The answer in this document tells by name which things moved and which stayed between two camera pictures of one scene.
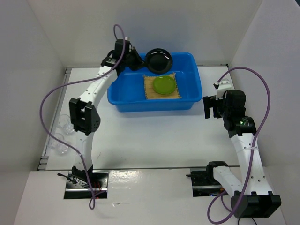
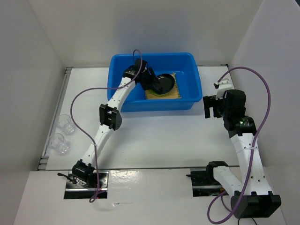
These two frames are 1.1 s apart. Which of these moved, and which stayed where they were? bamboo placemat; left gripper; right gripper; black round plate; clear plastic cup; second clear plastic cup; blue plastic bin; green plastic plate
Moved: green plastic plate; left gripper; black round plate
Stayed: right gripper; clear plastic cup; second clear plastic cup; bamboo placemat; blue plastic bin
